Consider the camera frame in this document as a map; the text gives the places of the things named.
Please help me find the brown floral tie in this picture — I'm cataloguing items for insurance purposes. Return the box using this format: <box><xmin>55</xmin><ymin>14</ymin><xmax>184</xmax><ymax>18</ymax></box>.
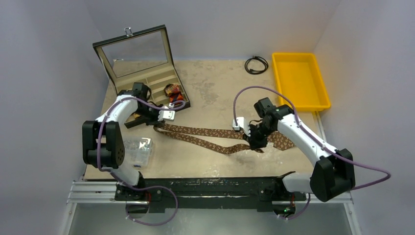
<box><xmin>153</xmin><ymin>123</ymin><xmax>296</xmax><ymax>155</ymax></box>

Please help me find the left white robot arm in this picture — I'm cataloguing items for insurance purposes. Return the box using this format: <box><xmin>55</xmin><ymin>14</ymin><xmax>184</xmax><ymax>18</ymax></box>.
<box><xmin>82</xmin><ymin>82</ymin><xmax>164</xmax><ymax>200</ymax></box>

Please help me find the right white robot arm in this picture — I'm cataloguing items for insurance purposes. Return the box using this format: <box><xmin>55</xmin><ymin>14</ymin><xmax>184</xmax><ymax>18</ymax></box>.
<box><xmin>232</xmin><ymin>98</ymin><xmax>355</xmax><ymax>202</ymax></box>

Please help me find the orange navy rolled tie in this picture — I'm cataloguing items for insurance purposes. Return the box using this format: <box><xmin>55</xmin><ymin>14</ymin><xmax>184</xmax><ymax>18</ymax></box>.
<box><xmin>169</xmin><ymin>92</ymin><xmax>184</xmax><ymax>103</ymax></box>

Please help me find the multicolour patterned rolled tie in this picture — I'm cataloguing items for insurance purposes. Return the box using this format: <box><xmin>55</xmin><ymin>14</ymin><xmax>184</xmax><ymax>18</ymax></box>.
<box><xmin>164</xmin><ymin>84</ymin><xmax>181</xmax><ymax>97</ymax></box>

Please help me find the clear plastic screw box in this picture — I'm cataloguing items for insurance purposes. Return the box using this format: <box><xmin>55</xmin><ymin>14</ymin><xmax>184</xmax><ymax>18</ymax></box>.
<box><xmin>123</xmin><ymin>137</ymin><xmax>154</xmax><ymax>168</ymax></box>

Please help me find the black tie display box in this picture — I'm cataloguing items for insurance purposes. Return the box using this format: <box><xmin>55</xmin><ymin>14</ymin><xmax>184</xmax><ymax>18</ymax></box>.
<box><xmin>92</xmin><ymin>25</ymin><xmax>191</xmax><ymax>128</ymax></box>

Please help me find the yellow plastic tray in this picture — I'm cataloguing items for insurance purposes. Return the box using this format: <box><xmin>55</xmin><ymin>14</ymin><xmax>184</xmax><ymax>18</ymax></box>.
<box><xmin>272</xmin><ymin>52</ymin><xmax>331</xmax><ymax>112</ymax></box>

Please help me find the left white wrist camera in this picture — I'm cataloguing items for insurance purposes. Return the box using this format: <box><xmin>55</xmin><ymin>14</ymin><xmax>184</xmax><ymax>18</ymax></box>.
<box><xmin>158</xmin><ymin>103</ymin><xmax>175</xmax><ymax>121</ymax></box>

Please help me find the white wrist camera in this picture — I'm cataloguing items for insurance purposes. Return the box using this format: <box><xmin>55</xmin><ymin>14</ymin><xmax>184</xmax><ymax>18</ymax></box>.
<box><xmin>232</xmin><ymin>117</ymin><xmax>251</xmax><ymax>137</ymax></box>
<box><xmin>158</xmin><ymin>103</ymin><xmax>175</xmax><ymax>121</ymax></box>

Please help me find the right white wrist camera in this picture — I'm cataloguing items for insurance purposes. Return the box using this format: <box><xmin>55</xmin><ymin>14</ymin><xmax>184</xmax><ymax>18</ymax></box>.
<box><xmin>232</xmin><ymin>117</ymin><xmax>251</xmax><ymax>137</ymax></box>

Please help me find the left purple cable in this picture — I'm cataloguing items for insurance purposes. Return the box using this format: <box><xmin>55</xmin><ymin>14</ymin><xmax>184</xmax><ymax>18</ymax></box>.
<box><xmin>96</xmin><ymin>96</ymin><xmax>187</xmax><ymax>228</ymax></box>

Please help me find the purple cable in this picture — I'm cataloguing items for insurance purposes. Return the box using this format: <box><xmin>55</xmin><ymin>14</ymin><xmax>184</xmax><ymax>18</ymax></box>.
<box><xmin>96</xmin><ymin>96</ymin><xmax>187</xmax><ymax>228</ymax></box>
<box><xmin>232</xmin><ymin>85</ymin><xmax>392</xmax><ymax>221</ymax></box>

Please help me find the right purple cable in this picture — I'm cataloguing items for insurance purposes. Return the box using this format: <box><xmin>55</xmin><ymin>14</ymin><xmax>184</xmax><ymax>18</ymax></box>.
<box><xmin>232</xmin><ymin>85</ymin><xmax>392</xmax><ymax>221</ymax></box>

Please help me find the black coiled cable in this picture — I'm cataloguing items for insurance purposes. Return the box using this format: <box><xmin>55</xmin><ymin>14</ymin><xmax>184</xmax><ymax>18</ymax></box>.
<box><xmin>244</xmin><ymin>56</ymin><xmax>269</xmax><ymax>75</ymax></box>

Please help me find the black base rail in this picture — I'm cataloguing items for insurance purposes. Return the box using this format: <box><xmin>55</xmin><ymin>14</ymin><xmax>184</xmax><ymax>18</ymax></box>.
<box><xmin>115</xmin><ymin>176</ymin><xmax>306</xmax><ymax>214</ymax></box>

